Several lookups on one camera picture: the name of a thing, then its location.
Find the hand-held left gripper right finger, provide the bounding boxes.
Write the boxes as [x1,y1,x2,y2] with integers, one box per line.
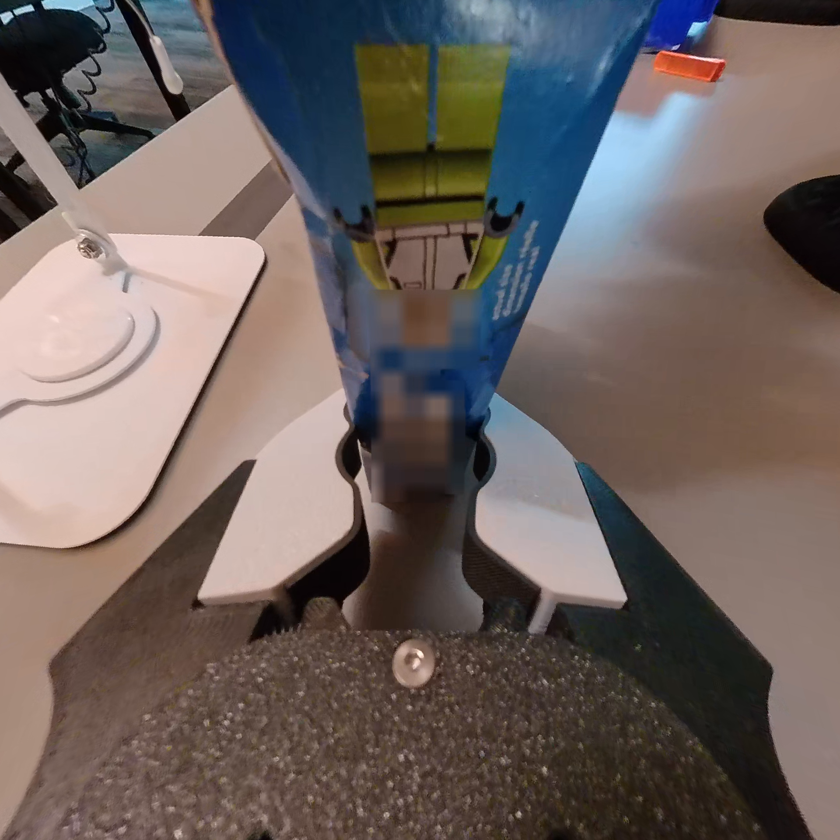
[465,395,629,634]

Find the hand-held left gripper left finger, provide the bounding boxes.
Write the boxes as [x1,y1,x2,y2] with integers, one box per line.
[197,388,367,608]

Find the blue lego set box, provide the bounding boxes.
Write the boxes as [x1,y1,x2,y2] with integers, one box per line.
[192,0,662,505]

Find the white stand base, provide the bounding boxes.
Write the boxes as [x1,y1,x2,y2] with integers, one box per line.
[0,233,268,550]

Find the black chair armrest pad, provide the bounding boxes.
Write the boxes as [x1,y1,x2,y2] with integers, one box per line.
[763,174,840,295]

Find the metal stand rod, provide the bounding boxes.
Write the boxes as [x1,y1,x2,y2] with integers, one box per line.
[0,77,130,275]

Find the wooden desk black legs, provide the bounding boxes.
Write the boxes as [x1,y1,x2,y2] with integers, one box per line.
[98,0,193,123]

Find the orange block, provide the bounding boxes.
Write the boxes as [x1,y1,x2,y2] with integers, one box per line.
[654,50,728,84]

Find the black office chair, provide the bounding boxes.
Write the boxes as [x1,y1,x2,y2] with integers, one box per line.
[0,7,156,179]

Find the blue plastic bin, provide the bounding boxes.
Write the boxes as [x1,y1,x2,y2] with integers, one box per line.
[645,0,718,51]

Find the white tipped holder wire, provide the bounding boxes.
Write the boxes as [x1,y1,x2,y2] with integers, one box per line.
[120,0,186,94]

